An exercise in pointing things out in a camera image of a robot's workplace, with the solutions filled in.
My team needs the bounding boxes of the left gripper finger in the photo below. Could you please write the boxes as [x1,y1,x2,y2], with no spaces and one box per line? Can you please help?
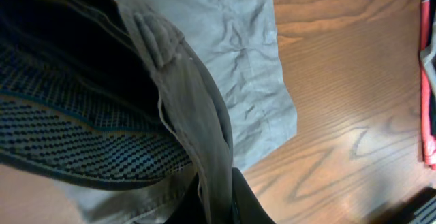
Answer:
[165,167,275,224]

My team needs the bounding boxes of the grey shorts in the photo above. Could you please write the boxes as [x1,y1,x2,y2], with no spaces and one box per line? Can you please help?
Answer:
[1,0,297,223]

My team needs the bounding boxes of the red printed shirt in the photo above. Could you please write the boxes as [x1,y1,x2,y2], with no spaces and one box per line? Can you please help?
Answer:
[419,0,435,170]

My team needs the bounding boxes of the light grey garment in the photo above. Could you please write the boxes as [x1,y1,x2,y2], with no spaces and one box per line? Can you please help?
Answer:
[420,10,435,98]

